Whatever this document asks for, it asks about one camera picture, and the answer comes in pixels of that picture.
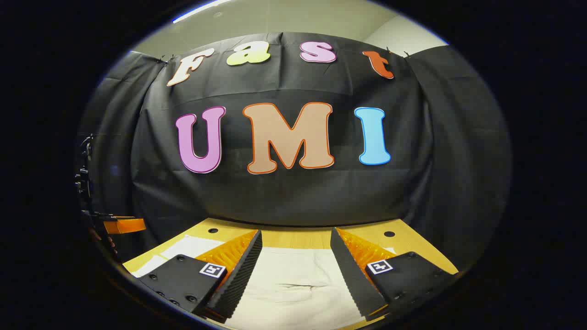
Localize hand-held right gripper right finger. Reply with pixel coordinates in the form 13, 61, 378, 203
330, 227, 460, 322

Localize black backdrop cloth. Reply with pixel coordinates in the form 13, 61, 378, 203
76, 31, 512, 275

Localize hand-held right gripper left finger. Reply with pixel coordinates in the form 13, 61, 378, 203
137, 229, 263, 321

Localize white jeans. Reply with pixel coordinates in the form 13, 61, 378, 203
131, 235, 397, 330

